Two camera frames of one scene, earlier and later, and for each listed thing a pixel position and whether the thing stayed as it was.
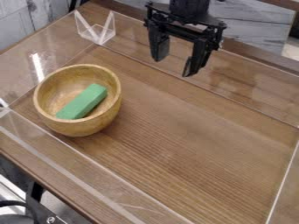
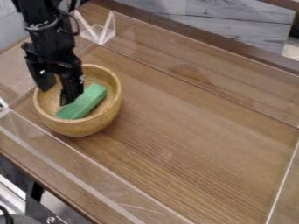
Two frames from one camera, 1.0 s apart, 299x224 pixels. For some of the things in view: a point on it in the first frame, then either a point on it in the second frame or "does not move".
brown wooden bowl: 60,85 does not move
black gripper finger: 200,55 → 71,86
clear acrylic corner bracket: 96,33 does not move
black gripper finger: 159,42 → 44,78
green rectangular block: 76,108 does not move
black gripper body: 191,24 → 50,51
